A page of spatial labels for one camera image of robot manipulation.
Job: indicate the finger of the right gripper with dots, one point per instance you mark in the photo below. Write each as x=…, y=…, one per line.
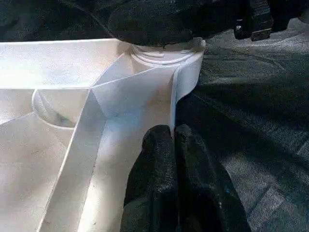
x=164, y=24

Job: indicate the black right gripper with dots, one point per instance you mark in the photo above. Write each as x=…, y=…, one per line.
x=260, y=17

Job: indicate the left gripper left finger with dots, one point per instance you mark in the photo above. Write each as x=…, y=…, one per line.
x=154, y=181

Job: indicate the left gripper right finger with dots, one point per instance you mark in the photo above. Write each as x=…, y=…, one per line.
x=205, y=193

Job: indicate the white plastic table top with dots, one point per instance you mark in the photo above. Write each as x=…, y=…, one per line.
x=36, y=145

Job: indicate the black mat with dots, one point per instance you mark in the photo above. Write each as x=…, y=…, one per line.
x=253, y=108

